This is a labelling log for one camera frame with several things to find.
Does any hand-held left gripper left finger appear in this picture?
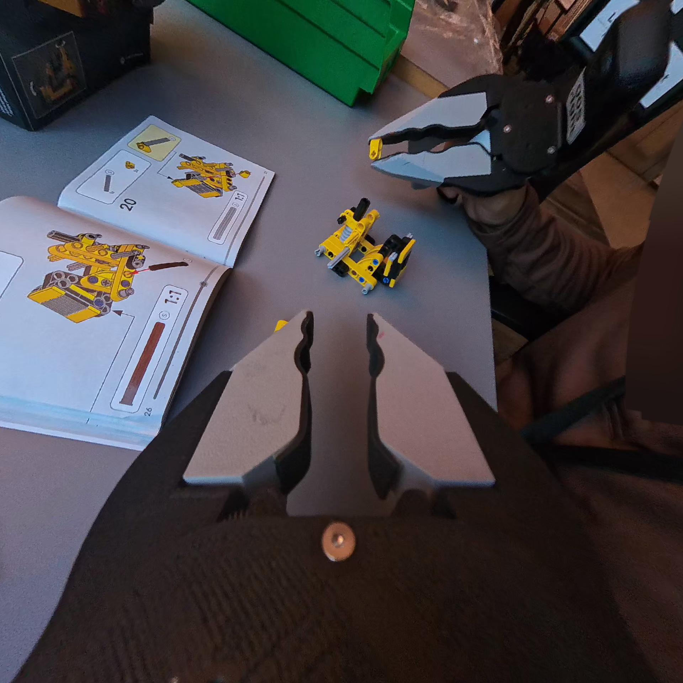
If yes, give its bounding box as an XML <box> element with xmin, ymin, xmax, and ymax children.
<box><xmin>182</xmin><ymin>309</ymin><xmax>316</xmax><ymax>497</ymax></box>

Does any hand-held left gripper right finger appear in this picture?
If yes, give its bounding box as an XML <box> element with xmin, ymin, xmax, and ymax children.
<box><xmin>365</xmin><ymin>313</ymin><xmax>497</xmax><ymax>502</ymax></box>

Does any yellow black lego model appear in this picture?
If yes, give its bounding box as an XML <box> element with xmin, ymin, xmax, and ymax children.
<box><xmin>315</xmin><ymin>197</ymin><xmax>417</xmax><ymax>295</ymax></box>

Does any black strap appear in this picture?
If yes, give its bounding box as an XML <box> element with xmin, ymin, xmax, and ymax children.
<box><xmin>525</xmin><ymin>376</ymin><xmax>626</xmax><ymax>445</ymax></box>

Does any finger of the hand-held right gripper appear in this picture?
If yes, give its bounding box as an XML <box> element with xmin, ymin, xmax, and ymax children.
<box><xmin>368</xmin><ymin>92</ymin><xmax>502</xmax><ymax>155</ymax></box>
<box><xmin>371</xmin><ymin>129</ymin><xmax>494</xmax><ymax>189</ymax></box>

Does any person's right forearm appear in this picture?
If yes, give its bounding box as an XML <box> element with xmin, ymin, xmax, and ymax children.
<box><xmin>460</xmin><ymin>179</ymin><xmax>649</xmax><ymax>321</ymax></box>

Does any green plastic bin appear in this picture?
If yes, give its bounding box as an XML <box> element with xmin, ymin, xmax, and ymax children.
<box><xmin>187</xmin><ymin>0</ymin><xmax>417</xmax><ymax>107</ymax></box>

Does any black lego box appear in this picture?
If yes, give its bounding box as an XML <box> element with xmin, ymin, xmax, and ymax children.
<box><xmin>0</xmin><ymin>0</ymin><xmax>153</xmax><ymax>131</ymax></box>

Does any wooden table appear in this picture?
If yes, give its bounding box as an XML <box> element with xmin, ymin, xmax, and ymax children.
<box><xmin>392</xmin><ymin>53</ymin><xmax>451</xmax><ymax>99</ymax></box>

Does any lego instruction booklet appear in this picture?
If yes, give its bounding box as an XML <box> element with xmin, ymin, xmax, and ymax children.
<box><xmin>0</xmin><ymin>115</ymin><xmax>275</xmax><ymax>451</ymax></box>

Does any clear plastic sheet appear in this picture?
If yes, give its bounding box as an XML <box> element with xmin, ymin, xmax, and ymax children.
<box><xmin>400</xmin><ymin>0</ymin><xmax>505</xmax><ymax>86</ymax></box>

